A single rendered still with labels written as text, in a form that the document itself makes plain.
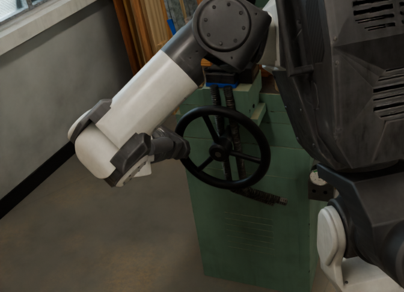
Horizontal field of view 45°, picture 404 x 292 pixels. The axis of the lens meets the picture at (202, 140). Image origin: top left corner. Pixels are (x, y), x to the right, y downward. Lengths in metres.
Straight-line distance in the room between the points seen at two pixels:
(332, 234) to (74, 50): 2.27
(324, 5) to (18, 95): 2.15
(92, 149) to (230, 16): 0.32
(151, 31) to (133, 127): 2.20
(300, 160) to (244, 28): 0.87
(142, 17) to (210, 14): 2.22
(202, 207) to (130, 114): 1.08
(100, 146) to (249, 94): 0.63
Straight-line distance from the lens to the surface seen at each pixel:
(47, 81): 2.81
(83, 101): 3.05
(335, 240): 0.91
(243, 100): 1.39
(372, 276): 1.02
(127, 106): 0.80
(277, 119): 1.51
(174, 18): 2.41
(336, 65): 0.71
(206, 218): 1.88
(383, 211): 0.81
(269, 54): 0.83
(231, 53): 0.77
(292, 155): 1.58
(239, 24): 0.77
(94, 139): 0.85
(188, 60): 0.80
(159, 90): 0.80
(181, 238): 2.31
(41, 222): 2.63
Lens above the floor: 1.63
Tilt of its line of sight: 34 degrees down
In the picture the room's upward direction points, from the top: 9 degrees counter-clockwise
